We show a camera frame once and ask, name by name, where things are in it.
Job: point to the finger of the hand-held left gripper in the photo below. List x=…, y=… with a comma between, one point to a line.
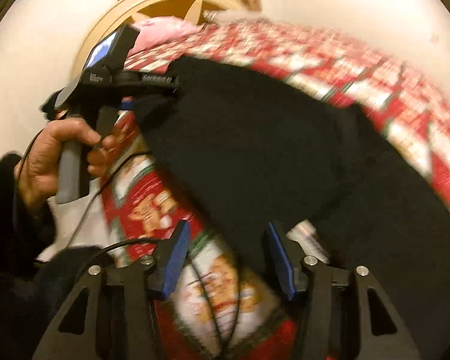
x=157, y=81
x=128, y=105

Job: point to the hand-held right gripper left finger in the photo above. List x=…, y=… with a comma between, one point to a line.
x=174, y=258

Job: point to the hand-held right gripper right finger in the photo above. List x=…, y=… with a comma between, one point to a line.
x=281, y=262

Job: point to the black pants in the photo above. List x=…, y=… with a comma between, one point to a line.
x=266, y=150

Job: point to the person's left forearm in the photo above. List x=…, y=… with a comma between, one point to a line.
x=3, y=210

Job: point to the person's left hand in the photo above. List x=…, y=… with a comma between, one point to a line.
x=41, y=157

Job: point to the pink pillow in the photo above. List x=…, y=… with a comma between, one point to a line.
x=165, y=32

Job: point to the red printed bedspread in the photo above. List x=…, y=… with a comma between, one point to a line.
x=150, y=202

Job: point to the cream wooden headboard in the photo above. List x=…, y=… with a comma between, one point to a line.
x=161, y=0

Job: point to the person's dark clothing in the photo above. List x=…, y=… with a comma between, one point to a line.
x=18, y=307

